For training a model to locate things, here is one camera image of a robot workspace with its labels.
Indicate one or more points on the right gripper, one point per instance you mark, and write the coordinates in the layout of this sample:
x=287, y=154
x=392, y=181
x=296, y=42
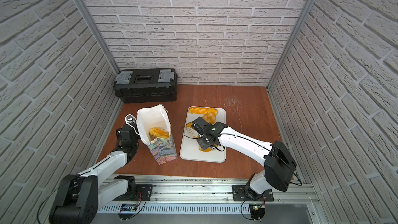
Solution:
x=199, y=142

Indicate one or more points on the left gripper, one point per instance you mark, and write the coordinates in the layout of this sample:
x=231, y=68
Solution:
x=132, y=124

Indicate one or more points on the round knotted bun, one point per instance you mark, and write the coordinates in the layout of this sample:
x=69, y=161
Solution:
x=210, y=118

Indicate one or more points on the white paper bag colourful bottom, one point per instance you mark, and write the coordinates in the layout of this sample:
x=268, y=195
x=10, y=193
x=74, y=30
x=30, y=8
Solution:
x=163, y=150

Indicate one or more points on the long twisted bread top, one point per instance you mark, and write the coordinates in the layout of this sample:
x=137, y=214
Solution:
x=202, y=110

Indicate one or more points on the croissant bread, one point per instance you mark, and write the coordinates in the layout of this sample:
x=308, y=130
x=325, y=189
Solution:
x=158, y=133

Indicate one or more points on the small rectangular golden loaf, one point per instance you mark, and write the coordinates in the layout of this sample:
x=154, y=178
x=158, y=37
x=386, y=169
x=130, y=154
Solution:
x=191, y=131

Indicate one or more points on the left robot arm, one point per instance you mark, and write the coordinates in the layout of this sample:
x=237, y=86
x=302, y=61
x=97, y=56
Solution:
x=80, y=196

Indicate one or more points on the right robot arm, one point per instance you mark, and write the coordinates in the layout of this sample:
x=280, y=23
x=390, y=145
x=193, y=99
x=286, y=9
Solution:
x=279, y=165

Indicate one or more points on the white rectangular tray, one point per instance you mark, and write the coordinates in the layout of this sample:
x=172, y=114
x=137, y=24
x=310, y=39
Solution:
x=190, y=147

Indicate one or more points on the black plastic toolbox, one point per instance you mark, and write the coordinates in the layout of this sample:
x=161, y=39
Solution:
x=146, y=85

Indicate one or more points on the left small circuit board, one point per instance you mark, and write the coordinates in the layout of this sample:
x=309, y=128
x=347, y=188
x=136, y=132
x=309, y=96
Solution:
x=128, y=211

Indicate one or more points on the small circuit board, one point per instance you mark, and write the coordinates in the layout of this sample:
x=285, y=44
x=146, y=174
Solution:
x=257, y=212
x=128, y=211

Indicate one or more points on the right small circuit board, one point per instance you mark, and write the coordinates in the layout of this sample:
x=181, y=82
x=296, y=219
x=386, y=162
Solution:
x=257, y=212

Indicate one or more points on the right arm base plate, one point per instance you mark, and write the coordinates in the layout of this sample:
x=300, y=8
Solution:
x=242, y=193

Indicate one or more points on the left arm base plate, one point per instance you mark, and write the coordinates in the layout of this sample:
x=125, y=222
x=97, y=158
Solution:
x=141, y=193

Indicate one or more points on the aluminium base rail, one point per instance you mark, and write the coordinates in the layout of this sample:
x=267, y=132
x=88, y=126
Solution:
x=201, y=195

